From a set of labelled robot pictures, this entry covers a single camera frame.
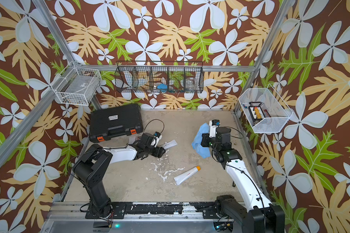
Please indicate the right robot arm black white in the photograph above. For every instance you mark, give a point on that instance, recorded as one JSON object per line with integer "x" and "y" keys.
{"x": 258, "y": 214}

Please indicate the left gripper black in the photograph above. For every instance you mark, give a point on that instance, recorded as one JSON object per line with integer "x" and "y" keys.
{"x": 159, "y": 152}

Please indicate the white wire basket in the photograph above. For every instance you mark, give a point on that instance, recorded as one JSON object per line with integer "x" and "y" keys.
{"x": 277, "y": 111}
{"x": 76, "y": 84}

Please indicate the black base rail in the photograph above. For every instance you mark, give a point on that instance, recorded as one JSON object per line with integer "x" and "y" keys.
{"x": 119, "y": 210}

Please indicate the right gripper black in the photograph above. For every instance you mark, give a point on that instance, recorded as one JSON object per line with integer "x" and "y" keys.
{"x": 205, "y": 139}

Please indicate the white wire basket left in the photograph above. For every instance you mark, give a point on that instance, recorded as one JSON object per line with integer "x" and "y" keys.
{"x": 76, "y": 84}

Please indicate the white tube orange cap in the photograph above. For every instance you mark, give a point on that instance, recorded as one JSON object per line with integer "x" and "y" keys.
{"x": 184, "y": 176}

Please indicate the black box yellow items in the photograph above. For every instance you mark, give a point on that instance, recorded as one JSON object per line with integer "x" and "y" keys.
{"x": 256, "y": 111}

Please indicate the black wire basket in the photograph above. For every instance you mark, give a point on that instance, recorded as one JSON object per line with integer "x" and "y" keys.
{"x": 180, "y": 77}

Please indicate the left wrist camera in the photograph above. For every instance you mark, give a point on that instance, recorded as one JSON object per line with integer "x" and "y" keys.
{"x": 156, "y": 138}

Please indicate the white tube black cap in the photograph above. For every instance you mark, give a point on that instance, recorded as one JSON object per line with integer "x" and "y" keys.
{"x": 169, "y": 145}

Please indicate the blue object in basket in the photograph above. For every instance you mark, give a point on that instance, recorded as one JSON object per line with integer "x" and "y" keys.
{"x": 162, "y": 87}

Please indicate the white wire basket right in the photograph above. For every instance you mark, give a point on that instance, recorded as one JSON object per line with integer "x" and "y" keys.
{"x": 277, "y": 111}

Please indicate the black tool case orange latches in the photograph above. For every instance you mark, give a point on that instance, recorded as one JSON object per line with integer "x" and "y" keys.
{"x": 106, "y": 124}

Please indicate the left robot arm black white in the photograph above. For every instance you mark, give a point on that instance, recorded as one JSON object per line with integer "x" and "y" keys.
{"x": 93, "y": 164}

